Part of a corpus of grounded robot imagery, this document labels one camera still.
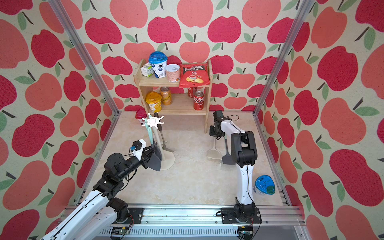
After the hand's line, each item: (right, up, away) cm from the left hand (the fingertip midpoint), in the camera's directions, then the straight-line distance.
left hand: (155, 150), depth 72 cm
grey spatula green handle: (-1, -5, +5) cm, 7 cm away
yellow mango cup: (-4, +27, +14) cm, 31 cm away
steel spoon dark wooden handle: (+2, +11, 0) cm, 11 cm away
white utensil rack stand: (+2, -11, +21) cm, 24 cm away
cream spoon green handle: (+32, -7, +26) cm, 42 cm away
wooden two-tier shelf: (+11, +26, +24) cm, 37 cm away
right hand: (+35, +5, +34) cm, 49 cm away
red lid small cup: (-19, +19, +35) cm, 44 cm away
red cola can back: (+18, +34, +24) cm, 46 cm away
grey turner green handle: (+41, -10, +22) cm, 47 cm away
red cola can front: (+22, +27, +15) cm, 37 cm away
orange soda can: (+2, +30, +17) cm, 35 cm away
